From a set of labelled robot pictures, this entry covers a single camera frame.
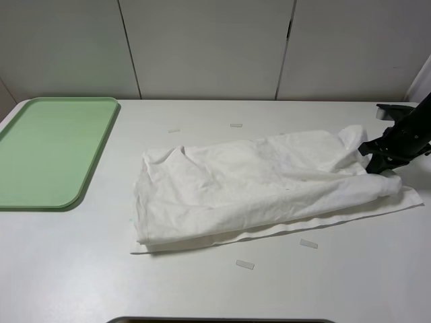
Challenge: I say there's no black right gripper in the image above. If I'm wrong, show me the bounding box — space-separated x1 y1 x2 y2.
358 127 418 174

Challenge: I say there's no white short sleeve shirt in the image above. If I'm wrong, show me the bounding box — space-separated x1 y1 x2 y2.
131 125 422 254

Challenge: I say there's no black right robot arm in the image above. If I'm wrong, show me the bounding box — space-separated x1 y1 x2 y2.
358 96 430 174

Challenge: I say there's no green plastic tray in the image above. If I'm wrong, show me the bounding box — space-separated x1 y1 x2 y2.
1 98 120 211

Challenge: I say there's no clear tape piece front right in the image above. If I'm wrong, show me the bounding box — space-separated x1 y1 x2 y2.
300 239 319 249

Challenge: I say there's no clear tape piece front centre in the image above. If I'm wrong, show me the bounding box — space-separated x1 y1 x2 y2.
236 260 255 270

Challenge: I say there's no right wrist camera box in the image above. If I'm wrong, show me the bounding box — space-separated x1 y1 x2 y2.
376 104 414 123

